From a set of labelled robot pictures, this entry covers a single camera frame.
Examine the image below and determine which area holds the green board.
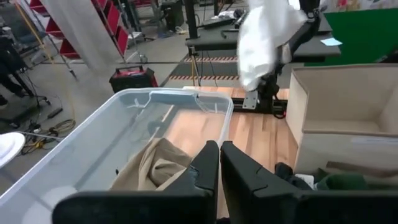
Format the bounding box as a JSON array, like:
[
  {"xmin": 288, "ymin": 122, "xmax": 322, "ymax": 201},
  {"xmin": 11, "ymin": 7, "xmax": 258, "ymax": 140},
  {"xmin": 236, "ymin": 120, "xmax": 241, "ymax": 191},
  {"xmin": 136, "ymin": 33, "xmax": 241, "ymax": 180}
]
[{"xmin": 304, "ymin": 7, "xmax": 398, "ymax": 67}]

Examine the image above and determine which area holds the red and black tool case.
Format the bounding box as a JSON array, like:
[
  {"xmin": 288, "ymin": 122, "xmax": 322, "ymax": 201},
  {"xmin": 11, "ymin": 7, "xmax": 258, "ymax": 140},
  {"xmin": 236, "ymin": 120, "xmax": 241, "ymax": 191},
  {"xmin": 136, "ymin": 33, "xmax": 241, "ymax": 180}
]
[{"xmin": 108, "ymin": 65, "xmax": 159, "ymax": 93}]

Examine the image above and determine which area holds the white hanging sheet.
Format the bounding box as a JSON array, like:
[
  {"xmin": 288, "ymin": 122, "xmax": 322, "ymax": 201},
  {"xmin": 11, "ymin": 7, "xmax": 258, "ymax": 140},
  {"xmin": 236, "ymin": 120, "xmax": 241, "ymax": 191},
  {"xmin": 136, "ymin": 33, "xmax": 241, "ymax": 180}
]
[{"xmin": 40, "ymin": 0, "xmax": 122, "ymax": 72}]

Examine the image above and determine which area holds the black aluminium rail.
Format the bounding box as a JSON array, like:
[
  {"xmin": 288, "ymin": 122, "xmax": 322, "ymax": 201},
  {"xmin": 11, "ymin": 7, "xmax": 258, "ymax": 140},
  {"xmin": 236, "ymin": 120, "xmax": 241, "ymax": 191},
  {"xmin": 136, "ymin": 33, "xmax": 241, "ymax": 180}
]
[{"xmin": 231, "ymin": 96, "xmax": 289, "ymax": 115}]

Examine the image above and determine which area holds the black garment with drawstring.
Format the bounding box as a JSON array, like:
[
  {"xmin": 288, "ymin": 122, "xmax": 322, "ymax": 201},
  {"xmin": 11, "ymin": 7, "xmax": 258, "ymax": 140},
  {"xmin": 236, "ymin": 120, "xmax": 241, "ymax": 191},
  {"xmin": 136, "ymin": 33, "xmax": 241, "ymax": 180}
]
[{"xmin": 274, "ymin": 162, "xmax": 312, "ymax": 190}]

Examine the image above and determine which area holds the black work table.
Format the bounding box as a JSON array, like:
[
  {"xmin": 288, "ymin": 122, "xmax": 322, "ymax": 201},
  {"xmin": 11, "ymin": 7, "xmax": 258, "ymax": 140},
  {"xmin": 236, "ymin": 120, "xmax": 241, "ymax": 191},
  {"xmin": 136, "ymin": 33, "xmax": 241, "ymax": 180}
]
[{"xmin": 185, "ymin": 12, "xmax": 342, "ymax": 63}]

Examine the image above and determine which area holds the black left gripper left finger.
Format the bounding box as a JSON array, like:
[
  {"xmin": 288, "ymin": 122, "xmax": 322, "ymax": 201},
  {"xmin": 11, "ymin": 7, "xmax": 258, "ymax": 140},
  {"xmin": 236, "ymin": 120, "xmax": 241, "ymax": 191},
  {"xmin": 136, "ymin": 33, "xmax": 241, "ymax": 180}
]
[{"xmin": 52, "ymin": 140, "xmax": 220, "ymax": 224}]

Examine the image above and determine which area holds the clear plastic storage bin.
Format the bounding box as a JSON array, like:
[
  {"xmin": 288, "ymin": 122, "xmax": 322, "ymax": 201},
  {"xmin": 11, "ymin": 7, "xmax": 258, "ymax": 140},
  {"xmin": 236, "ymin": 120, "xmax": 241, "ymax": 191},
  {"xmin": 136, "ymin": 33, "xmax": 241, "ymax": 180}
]
[{"xmin": 0, "ymin": 86, "xmax": 234, "ymax": 224}]

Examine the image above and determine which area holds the rack with red bins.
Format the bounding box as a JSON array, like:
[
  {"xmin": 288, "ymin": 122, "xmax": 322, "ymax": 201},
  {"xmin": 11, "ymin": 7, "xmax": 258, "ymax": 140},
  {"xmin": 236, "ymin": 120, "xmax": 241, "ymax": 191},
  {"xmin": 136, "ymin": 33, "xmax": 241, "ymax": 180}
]
[{"xmin": 28, "ymin": 0, "xmax": 130, "ymax": 60}]

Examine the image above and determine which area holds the beige fabric storage box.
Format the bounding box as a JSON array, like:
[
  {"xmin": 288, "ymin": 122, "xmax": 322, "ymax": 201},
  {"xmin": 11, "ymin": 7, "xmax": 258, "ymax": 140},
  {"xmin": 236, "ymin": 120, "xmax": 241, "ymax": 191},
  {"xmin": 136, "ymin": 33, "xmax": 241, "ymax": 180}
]
[{"xmin": 285, "ymin": 63, "xmax": 398, "ymax": 175}]

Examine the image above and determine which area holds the white garment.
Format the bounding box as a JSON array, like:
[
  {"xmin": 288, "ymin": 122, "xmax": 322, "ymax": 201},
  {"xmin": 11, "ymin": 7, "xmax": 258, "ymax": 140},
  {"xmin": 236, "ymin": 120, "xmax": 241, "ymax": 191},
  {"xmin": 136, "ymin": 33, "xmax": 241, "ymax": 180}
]
[{"xmin": 236, "ymin": 0, "xmax": 308, "ymax": 91}]

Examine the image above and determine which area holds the light blue paper sheet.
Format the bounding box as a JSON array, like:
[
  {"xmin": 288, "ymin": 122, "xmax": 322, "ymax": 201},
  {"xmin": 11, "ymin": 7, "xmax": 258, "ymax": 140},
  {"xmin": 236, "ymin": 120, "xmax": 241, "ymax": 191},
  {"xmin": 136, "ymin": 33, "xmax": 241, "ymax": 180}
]
[{"xmin": 320, "ymin": 37, "xmax": 343, "ymax": 47}]

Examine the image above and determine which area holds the silver metal bracket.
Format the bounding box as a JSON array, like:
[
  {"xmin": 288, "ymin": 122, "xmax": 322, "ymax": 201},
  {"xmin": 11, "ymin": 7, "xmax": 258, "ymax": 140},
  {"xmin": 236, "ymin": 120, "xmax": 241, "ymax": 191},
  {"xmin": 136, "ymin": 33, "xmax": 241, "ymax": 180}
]
[{"xmin": 242, "ymin": 90, "xmax": 259, "ymax": 110}]

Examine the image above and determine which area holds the yellow cable coil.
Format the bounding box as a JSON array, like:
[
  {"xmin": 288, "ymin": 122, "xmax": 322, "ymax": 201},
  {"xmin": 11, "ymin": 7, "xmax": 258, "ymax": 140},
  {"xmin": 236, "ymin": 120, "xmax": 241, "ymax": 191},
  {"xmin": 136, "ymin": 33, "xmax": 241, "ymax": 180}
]
[{"xmin": 18, "ymin": 118, "xmax": 77, "ymax": 155}]

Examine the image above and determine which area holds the person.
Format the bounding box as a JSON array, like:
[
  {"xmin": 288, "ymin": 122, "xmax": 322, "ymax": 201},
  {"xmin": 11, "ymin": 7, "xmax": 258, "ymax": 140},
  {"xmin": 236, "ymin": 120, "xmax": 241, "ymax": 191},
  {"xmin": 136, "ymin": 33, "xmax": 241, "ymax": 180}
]
[{"xmin": 0, "ymin": 26, "xmax": 35, "ymax": 108}]

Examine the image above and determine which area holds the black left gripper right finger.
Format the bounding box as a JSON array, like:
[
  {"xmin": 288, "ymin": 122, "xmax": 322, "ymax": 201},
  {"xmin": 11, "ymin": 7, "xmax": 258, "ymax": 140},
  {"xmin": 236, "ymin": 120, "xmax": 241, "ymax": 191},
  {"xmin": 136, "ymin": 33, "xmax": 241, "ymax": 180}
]
[{"xmin": 220, "ymin": 141, "xmax": 398, "ymax": 224}]

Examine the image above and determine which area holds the green garment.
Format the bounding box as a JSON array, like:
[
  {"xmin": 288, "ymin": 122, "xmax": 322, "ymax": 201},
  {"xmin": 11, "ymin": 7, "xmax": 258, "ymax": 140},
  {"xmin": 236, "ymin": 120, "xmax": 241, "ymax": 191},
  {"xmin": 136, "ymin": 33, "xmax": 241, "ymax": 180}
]
[{"xmin": 313, "ymin": 167, "xmax": 398, "ymax": 191}]

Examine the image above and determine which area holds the white paper tag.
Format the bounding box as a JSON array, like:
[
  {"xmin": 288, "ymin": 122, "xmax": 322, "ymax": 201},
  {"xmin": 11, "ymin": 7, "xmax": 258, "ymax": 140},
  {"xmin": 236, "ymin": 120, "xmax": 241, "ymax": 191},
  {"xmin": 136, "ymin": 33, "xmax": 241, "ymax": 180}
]
[{"xmin": 295, "ymin": 173, "xmax": 315, "ymax": 189}]

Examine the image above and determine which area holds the black power adapter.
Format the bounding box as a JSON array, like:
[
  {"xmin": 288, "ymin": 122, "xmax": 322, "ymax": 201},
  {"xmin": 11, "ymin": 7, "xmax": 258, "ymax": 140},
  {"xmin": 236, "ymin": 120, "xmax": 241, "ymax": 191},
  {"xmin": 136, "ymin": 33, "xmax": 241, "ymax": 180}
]
[{"xmin": 47, "ymin": 107, "xmax": 63, "ymax": 119}]

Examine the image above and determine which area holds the white round dish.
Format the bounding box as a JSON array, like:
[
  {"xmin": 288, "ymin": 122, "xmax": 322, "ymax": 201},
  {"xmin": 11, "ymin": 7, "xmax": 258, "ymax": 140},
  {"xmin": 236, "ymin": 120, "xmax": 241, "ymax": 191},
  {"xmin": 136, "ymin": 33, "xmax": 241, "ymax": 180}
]
[{"xmin": 0, "ymin": 132, "xmax": 26, "ymax": 169}]

